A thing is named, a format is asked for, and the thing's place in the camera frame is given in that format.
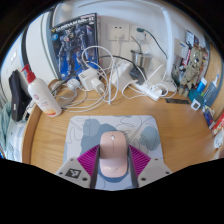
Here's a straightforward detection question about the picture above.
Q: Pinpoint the white wall socket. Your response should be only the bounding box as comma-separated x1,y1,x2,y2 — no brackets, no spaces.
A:
129,23,149,42
107,23,130,42

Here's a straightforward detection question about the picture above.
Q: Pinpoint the brown wooden model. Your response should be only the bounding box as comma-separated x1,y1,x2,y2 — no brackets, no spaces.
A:
186,43,209,69

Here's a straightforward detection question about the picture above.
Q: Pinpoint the robot model kit box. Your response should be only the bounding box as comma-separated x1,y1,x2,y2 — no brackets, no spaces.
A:
49,13,101,81

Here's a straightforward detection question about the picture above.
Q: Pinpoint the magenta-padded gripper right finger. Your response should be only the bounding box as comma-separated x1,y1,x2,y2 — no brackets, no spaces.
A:
127,144,173,189

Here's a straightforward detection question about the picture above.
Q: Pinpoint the blue white-capped bottle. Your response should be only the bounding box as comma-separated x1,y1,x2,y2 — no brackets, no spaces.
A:
196,77,208,95

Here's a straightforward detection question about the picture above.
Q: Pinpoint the white desk lamp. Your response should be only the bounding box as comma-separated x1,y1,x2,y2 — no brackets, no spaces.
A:
159,4,178,93

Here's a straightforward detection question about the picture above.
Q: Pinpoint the black adapter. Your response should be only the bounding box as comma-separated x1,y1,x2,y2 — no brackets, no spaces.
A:
129,65,147,86

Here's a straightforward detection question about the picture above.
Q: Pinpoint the green bedding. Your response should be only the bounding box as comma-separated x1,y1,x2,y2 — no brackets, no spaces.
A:
0,99,26,163

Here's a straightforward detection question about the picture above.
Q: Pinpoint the black ruler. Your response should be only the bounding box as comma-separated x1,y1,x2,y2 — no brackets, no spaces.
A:
165,98,190,105

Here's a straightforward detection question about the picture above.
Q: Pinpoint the white power strip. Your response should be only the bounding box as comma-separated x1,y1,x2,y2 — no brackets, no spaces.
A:
134,82,163,102

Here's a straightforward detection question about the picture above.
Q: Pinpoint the blue tissue pack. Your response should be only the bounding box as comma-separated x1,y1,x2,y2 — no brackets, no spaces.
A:
202,105,216,129

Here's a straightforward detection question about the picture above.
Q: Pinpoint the white charger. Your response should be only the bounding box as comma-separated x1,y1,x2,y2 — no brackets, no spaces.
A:
79,68,105,95

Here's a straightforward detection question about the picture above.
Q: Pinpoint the pink computer mouse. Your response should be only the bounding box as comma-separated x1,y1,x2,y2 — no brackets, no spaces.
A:
98,130,129,178

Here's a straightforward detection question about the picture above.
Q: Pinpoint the grey cloud-print mouse pad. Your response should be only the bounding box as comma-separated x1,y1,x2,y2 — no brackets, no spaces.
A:
63,114,164,192

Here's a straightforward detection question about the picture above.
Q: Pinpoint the blue spray bottle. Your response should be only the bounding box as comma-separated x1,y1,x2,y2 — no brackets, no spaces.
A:
203,73,221,108

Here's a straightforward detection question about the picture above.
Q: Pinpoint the wooden tree figure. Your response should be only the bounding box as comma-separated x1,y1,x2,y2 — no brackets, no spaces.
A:
178,63,201,98

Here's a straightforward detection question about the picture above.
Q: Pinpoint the grey metal frame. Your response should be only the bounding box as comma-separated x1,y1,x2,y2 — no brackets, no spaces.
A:
19,6,61,73

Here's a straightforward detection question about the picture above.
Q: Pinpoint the teal round tin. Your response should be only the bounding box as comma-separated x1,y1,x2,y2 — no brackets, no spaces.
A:
188,88,205,106

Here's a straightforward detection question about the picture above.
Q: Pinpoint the white red-capped pump bottle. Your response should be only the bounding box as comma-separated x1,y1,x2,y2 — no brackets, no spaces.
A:
20,63,63,118

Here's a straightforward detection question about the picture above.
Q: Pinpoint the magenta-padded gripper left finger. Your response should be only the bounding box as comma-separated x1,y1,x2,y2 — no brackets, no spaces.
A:
54,144,101,190

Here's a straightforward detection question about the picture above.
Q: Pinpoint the black bag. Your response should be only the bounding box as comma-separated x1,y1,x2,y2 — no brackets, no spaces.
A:
8,69,33,123

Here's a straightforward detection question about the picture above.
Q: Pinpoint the steel cup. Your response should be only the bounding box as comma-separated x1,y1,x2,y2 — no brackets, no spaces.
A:
130,49,154,70

